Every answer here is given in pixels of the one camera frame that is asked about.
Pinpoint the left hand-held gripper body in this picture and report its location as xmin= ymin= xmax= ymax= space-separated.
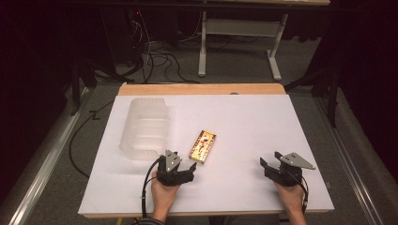
xmin=156 ymin=149 xmax=195 ymax=188

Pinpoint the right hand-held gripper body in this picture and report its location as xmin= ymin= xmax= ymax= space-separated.
xmin=264 ymin=152 xmax=316 ymax=188

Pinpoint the red and gold snack packet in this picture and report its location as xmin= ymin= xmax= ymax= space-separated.
xmin=188 ymin=129 xmax=218 ymax=165

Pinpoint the person's left hand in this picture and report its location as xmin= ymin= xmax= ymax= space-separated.
xmin=150 ymin=178 xmax=181 ymax=220

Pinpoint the person's right hand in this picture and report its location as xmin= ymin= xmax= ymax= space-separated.
xmin=273 ymin=181 xmax=306 ymax=218

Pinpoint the white table mat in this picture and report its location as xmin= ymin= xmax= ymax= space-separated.
xmin=77 ymin=94 xmax=335 ymax=217

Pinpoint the translucent plastic container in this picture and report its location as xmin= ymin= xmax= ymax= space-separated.
xmin=118 ymin=97 xmax=170 ymax=161

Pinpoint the wooden table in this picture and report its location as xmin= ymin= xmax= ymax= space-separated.
xmin=82 ymin=82 xmax=332 ymax=219

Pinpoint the black metal stand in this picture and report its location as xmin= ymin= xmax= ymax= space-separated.
xmin=67 ymin=55 xmax=135 ymax=117
xmin=283 ymin=67 xmax=342 ymax=129

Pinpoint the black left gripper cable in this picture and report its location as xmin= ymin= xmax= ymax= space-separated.
xmin=140 ymin=157 xmax=164 ymax=219

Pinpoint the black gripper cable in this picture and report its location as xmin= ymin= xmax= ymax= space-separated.
xmin=140 ymin=157 xmax=164 ymax=219
xmin=289 ymin=170 xmax=311 ymax=216

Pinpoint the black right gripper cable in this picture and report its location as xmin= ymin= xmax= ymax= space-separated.
xmin=289 ymin=170 xmax=311 ymax=216

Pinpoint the metal floor rail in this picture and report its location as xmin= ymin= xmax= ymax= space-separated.
xmin=314 ymin=97 xmax=384 ymax=225
xmin=0 ymin=87 xmax=95 ymax=225

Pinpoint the long black floor cable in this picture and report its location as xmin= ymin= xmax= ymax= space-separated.
xmin=68 ymin=98 xmax=115 ymax=180

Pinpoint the tangle of black floor cables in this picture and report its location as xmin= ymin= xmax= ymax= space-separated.
xmin=126 ymin=10 xmax=201 ymax=85

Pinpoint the white metal desk frame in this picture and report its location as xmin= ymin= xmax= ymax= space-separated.
xmin=197 ymin=10 xmax=289 ymax=83

